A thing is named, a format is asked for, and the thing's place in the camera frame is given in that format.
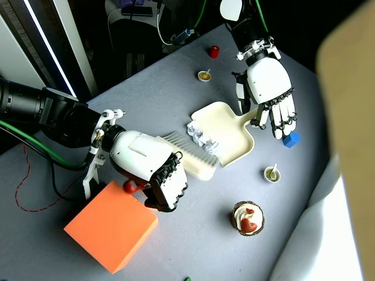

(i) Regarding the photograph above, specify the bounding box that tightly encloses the thick green cable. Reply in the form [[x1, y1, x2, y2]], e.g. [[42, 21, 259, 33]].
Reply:
[[0, 119, 92, 172]]

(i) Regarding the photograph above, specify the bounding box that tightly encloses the black chair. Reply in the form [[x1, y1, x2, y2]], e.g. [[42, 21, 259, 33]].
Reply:
[[104, 0, 166, 80]]

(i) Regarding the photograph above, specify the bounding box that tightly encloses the grey and blue adapter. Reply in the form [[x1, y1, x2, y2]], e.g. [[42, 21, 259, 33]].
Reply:
[[171, 28, 196, 44]]

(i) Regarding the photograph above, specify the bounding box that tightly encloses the cream plastic dustpan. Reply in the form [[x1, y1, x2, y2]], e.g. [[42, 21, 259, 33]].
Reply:
[[190, 101, 260, 168]]

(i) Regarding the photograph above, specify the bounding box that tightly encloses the small blue block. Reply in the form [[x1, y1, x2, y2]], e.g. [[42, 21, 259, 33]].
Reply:
[[282, 131, 302, 149]]

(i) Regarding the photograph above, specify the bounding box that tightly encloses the white fabric sheet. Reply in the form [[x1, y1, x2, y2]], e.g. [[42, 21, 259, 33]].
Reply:
[[268, 155, 366, 281]]

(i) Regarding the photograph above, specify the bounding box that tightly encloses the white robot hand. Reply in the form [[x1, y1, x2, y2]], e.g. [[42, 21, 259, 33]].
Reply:
[[108, 130, 190, 214], [232, 54, 300, 141]]

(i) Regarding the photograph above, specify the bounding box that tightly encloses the small bowl of yellow food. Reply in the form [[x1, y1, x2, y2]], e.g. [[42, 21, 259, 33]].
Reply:
[[197, 69, 212, 84]]

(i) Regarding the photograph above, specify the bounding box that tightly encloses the black cable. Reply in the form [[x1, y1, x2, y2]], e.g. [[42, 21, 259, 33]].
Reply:
[[51, 162, 88, 203]]

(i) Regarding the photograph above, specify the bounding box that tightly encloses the tan blurred board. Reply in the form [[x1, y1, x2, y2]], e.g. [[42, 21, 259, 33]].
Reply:
[[315, 0, 375, 281]]

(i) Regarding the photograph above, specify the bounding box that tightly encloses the white cable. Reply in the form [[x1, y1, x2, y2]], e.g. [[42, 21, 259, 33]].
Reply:
[[156, 7, 176, 46]]

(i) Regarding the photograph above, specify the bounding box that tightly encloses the toy cupcake with red hearts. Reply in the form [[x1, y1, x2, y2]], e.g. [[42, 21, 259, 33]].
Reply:
[[230, 200, 266, 237]]

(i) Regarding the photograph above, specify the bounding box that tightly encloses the thin red wire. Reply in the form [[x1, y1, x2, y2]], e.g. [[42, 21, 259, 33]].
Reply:
[[14, 142, 77, 213]]

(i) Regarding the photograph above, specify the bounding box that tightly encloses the large orange block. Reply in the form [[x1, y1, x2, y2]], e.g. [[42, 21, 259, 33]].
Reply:
[[63, 180, 159, 275]]

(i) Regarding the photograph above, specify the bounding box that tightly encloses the white frame post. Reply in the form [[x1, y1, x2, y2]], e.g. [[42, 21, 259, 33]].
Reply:
[[54, 0, 99, 97]]

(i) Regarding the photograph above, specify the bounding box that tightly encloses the small patterned soup bowl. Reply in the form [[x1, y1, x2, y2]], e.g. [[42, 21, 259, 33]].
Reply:
[[263, 165, 281, 184]]

